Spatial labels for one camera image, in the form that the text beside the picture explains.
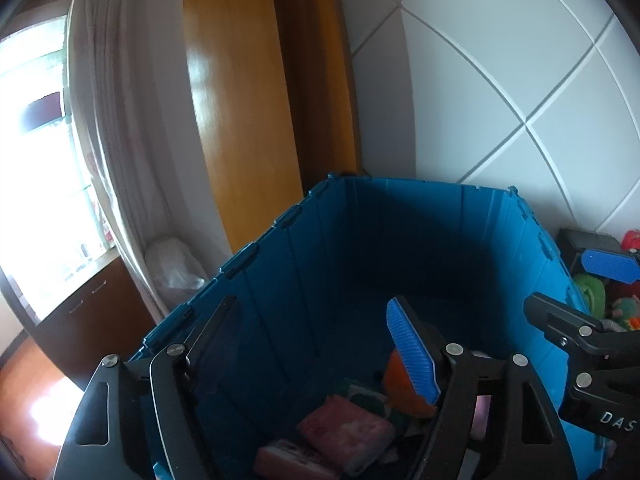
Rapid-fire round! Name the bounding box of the green plush toy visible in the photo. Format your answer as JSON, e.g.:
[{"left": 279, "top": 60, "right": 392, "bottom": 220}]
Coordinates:
[{"left": 574, "top": 273, "right": 606, "bottom": 320}]

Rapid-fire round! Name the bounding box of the red plastic handbag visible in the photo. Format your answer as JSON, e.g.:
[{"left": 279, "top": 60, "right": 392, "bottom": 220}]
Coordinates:
[{"left": 620, "top": 230, "right": 640, "bottom": 252}]

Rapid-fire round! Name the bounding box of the black box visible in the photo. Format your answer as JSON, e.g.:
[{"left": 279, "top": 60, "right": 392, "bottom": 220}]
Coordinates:
[{"left": 555, "top": 229, "right": 622, "bottom": 275}]

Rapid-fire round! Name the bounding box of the wooden headboard frame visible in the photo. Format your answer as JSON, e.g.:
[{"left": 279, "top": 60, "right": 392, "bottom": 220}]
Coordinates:
[{"left": 183, "top": 0, "right": 362, "bottom": 250}]

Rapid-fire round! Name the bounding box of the dark wooden cabinet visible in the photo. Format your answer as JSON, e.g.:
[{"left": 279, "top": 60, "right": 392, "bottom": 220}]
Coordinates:
[{"left": 30, "top": 258, "right": 155, "bottom": 389}]

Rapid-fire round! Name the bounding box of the white curtain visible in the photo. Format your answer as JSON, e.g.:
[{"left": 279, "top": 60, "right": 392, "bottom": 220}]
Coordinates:
[{"left": 67, "top": 0, "right": 231, "bottom": 321}]

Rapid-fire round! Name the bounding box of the orange plush toy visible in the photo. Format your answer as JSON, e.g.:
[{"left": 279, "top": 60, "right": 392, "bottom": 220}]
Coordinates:
[{"left": 383, "top": 349, "right": 436, "bottom": 418}]

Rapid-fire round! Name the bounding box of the blue plastic storage crate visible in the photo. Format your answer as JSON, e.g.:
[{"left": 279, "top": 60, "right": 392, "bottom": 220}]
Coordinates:
[{"left": 139, "top": 177, "right": 580, "bottom": 479}]

